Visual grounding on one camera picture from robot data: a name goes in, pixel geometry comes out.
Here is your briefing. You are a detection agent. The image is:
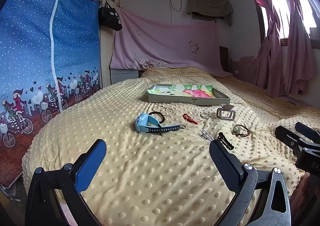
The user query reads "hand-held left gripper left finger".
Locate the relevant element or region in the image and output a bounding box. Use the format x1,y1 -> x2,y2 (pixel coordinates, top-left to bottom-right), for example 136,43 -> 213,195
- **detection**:
25,139 -> 107,226

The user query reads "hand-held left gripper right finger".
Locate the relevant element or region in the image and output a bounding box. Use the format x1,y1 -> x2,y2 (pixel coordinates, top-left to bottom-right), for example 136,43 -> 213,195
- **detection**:
209,139 -> 292,226

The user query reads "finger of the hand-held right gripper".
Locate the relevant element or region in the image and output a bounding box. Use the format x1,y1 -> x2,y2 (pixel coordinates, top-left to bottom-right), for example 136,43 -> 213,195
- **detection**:
295,122 -> 320,141
275,125 -> 313,158

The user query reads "black hair clip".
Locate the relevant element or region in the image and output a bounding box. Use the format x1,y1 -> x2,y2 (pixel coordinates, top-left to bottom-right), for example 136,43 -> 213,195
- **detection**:
217,132 -> 234,151

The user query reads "grey hair claw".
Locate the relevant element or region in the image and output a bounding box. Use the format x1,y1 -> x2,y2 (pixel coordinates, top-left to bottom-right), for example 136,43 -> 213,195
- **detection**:
216,104 -> 236,121

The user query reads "blue wrist watch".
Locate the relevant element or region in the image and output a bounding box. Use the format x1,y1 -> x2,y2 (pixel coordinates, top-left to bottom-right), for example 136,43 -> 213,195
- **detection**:
135,113 -> 181,136

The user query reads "grey tray with colourful picture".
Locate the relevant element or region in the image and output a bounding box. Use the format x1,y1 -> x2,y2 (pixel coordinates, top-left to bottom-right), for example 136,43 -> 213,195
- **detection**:
147,84 -> 231,105

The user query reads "silver hair clip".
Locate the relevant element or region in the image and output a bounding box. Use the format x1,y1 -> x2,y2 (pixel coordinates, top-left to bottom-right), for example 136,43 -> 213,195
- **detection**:
201,129 -> 214,141

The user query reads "yellow dotted blanket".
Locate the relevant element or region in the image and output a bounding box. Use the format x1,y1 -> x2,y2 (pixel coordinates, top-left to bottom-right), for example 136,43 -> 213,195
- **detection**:
22,67 -> 320,226

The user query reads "pink curtain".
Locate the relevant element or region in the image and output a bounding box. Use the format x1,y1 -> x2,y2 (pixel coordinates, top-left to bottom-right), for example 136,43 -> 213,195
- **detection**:
242,0 -> 314,98

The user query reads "grey storage box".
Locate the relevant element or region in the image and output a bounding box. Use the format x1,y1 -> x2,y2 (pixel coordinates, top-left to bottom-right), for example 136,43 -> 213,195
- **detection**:
111,68 -> 139,84

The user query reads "dark wooden board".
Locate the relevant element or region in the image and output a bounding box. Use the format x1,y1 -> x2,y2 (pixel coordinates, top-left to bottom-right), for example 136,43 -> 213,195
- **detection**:
219,46 -> 230,72

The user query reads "light wooden cabinet side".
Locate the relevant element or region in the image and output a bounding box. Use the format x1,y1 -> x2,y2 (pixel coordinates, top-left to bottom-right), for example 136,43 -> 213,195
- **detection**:
100,0 -> 117,90

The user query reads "window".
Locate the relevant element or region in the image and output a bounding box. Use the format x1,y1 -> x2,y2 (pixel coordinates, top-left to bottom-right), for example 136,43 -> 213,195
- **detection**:
260,0 -> 320,46

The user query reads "blue printed fabric wardrobe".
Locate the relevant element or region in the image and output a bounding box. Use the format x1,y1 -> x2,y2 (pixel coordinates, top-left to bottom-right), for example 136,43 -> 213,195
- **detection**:
0,0 -> 104,189

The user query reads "pink hanging sheet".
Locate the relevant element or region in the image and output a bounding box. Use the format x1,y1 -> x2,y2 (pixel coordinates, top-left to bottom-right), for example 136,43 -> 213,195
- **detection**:
111,7 -> 233,78

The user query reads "black tote bag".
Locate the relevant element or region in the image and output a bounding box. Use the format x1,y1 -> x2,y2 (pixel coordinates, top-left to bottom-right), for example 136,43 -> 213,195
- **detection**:
98,2 -> 123,32

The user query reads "brown draped cloth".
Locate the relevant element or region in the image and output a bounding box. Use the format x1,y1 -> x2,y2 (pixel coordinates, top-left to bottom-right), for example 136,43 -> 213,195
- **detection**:
187,0 -> 234,27

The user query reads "brown hair tie with bead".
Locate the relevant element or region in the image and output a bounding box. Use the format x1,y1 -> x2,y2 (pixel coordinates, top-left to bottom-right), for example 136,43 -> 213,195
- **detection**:
232,124 -> 251,138

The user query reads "black hair tie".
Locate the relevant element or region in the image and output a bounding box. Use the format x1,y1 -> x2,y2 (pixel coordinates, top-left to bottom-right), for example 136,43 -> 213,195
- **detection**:
149,112 -> 165,124

